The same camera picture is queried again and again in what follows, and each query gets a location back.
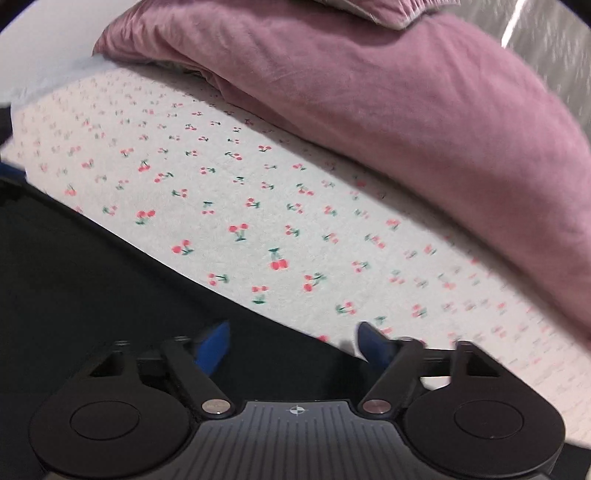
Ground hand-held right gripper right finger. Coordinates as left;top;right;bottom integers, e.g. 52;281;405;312
355;320;504;418

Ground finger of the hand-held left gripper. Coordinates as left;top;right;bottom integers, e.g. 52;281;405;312
0;161;27;184

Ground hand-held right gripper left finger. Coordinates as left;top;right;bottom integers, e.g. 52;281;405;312
88;320;234;418

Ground black pants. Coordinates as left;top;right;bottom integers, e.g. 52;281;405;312
0;178;370;480

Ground cherry print bed sheet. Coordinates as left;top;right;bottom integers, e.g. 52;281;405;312
9;62;591;448

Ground pink duvet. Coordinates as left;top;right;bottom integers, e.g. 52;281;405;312
92;0;591;347

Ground pink pillow with grey edge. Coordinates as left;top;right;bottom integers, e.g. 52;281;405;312
318;0;462;31

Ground grey curtain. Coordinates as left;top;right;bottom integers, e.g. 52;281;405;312
480;0;591;153

